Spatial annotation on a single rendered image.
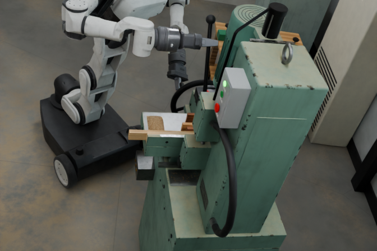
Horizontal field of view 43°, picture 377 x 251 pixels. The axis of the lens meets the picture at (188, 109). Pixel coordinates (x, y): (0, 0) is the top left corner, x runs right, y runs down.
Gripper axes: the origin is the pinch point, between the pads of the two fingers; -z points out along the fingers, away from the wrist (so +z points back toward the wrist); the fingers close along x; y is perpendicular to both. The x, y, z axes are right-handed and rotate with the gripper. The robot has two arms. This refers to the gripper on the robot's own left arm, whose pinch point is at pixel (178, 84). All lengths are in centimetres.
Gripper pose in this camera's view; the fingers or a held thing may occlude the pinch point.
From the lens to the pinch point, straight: 234.7
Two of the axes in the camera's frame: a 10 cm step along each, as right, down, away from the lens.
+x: -6.7, -2.0, -7.2
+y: 7.4, -2.3, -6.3
